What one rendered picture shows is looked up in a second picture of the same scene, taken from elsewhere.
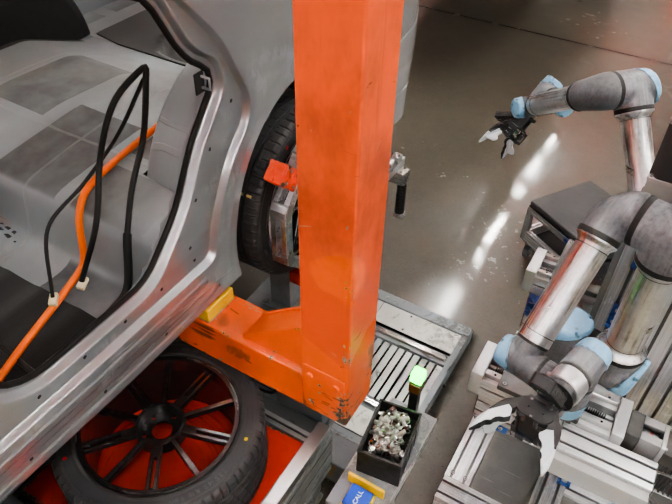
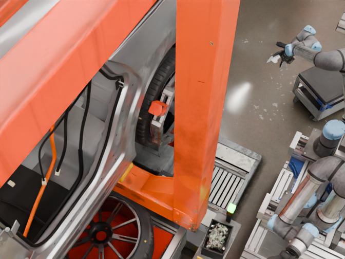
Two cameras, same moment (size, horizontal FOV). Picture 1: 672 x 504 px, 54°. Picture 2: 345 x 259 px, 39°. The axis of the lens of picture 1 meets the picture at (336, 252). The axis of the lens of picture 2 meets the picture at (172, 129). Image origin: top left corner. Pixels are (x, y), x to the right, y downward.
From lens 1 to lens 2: 1.10 m
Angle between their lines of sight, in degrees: 15
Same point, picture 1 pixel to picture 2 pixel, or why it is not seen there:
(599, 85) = (330, 60)
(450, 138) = (251, 10)
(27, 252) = not seen: hidden behind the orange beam
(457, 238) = (254, 90)
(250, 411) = (146, 225)
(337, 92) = (195, 128)
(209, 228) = (121, 142)
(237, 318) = (136, 179)
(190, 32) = (115, 69)
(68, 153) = not seen: hidden behind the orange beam
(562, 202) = (318, 74)
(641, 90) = not seen: outside the picture
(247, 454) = (147, 249)
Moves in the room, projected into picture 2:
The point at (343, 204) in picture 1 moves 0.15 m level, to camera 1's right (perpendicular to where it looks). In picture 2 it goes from (196, 162) to (228, 162)
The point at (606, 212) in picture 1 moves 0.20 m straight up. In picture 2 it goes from (320, 168) to (332, 145)
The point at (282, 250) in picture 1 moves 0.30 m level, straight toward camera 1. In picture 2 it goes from (157, 141) to (163, 183)
